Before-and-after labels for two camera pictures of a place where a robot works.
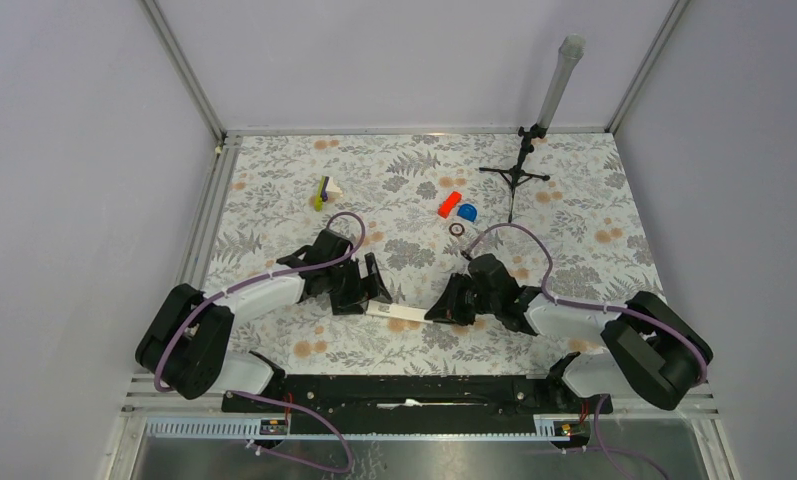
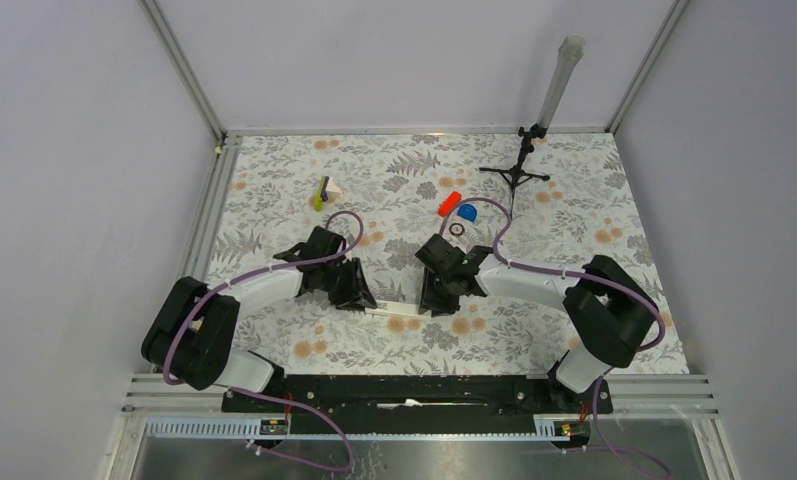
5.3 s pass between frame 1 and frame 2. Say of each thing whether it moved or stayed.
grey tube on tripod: stayed
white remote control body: stayed
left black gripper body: stayed
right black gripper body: moved
